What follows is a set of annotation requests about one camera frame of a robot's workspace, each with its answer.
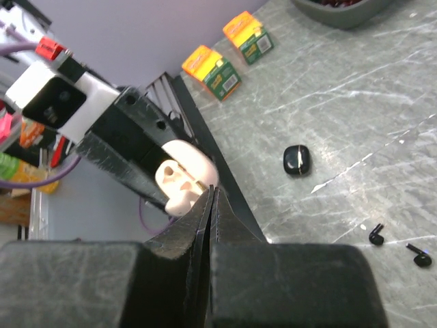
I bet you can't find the dark grape bunch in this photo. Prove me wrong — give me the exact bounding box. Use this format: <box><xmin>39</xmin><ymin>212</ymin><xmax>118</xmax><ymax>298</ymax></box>
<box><xmin>312</xmin><ymin>0</ymin><xmax>361</xmax><ymax>8</ymax></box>

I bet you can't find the black earbud right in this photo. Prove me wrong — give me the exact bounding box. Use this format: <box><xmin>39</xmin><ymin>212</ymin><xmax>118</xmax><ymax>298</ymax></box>
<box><xmin>406</xmin><ymin>243</ymin><xmax>432</xmax><ymax>269</ymax></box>

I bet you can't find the orange juice box left lower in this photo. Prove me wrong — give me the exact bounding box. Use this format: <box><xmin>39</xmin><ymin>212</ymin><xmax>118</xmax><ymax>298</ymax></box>
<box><xmin>182</xmin><ymin>45</ymin><xmax>242</xmax><ymax>102</ymax></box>

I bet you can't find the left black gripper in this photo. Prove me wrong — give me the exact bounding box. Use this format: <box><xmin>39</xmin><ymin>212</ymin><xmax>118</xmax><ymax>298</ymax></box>
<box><xmin>76</xmin><ymin>87</ymin><xmax>219</xmax><ymax>213</ymax></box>

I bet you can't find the black earbud charging case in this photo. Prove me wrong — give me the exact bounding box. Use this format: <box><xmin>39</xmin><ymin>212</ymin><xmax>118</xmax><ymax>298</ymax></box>
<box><xmin>283</xmin><ymin>144</ymin><xmax>311</xmax><ymax>176</ymax></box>

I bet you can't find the black earbud left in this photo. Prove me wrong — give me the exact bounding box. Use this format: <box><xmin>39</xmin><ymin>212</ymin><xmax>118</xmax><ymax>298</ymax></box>
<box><xmin>368</xmin><ymin>223</ymin><xmax>384</xmax><ymax>247</ymax></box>

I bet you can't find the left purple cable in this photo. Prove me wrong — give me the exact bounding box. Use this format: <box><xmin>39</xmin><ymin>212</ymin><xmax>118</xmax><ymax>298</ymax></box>
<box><xmin>0</xmin><ymin>20</ymin><xmax>178</xmax><ymax>236</ymax></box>

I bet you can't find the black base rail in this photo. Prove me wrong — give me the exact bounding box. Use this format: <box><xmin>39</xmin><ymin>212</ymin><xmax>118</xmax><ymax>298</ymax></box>
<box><xmin>146</xmin><ymin>72</ymin><xmax>266</xmax><ymax>242</ymax></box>

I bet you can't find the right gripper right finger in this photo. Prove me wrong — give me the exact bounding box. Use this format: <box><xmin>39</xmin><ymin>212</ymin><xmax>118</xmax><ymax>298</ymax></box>
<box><xmin>210</xmin><ymin>189</ymin><xmax>389</xmax><ymax>327</ymax></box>

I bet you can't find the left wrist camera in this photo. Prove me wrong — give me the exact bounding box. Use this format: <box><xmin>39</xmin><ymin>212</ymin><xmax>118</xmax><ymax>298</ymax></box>
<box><xmin>1</xmin><ymin>37</ymin><xmax>120</xmax><ymax>144</ymax></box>

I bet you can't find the black earbud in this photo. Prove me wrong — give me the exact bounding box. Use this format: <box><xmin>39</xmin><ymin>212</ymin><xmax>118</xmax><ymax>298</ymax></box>
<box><xmin>406</xmin><ymin>243</ymin><xmax>432</xmax><ymax>269</ymax></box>
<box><xmin>368</xmin><ymin>223</ymin><xmax>384</xmax><ymax>247</ymax></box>

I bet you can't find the grey fruit tray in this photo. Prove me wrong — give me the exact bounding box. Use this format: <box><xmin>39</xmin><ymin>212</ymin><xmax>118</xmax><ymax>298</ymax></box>
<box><xmin>292</xmin><ymin>0</ymin><xmax>394</xmax><ymax>30</ymax></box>

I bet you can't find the orange juice box left upper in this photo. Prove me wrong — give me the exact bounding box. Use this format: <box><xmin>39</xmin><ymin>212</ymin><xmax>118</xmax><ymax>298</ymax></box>
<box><xmin>223</xmin><ymin>11</ymin><xmax>274</xmax><ymax>65</ymax></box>

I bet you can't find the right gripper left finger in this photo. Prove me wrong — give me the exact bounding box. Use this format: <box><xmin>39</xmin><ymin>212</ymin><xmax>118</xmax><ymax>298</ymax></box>
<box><xmin>1</xmin><ymin>189</ymin><xmax>214</xmax><ymax>327</ymax></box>

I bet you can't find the beige earbud charging case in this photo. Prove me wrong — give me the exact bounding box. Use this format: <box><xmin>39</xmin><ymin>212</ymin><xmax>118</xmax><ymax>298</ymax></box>
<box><xmin>155</xmin><ymin>139</ymin><xmax>219</xmax><ymax>217</ymax></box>

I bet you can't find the orange juice box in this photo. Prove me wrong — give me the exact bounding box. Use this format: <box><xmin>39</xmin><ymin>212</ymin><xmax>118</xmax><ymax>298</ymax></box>
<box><xmin>223</xmin><ymin>11</ymin><xmax>274</xmax><ymax>65</ymax></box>
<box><xmin>182</xmin><ymin>45</ymin><xmax>242</xmax><ymax>102</ymax></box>

